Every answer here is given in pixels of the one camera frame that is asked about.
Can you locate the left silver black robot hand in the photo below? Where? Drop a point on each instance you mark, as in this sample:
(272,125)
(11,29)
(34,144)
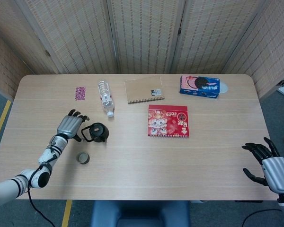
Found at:
(68,125)

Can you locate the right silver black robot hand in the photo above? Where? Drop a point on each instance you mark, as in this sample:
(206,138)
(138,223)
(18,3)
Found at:
(278,172)

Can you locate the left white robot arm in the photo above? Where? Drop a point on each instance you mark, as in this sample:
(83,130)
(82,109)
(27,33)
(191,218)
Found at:
(21,182)

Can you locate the dark green cup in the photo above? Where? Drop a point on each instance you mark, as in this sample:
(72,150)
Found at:
(82,158)

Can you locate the clear plastic water bottle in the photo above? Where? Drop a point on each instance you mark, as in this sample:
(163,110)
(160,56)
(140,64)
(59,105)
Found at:
(106,99)

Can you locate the pink patterned card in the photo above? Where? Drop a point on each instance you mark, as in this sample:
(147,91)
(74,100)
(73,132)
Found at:
(80,93)

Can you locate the brass screen hinge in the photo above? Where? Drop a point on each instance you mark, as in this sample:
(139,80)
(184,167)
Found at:
(47,53)

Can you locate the kraft spiral notebook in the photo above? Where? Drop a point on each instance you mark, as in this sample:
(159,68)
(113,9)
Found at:
(143,89)

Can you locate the red spiral desk calendar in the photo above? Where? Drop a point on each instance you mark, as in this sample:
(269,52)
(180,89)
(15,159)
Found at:
(168,121)

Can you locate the translucent round plastic disc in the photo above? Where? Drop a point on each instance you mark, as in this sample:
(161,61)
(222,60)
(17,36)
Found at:
(224,87)

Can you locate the blue cookie box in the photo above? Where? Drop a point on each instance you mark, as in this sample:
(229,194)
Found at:
(200,87)

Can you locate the woven folding screen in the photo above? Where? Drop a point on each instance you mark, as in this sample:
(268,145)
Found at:
(144,35)

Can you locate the dark screen hinge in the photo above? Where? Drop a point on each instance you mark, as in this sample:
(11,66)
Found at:
(179,31)

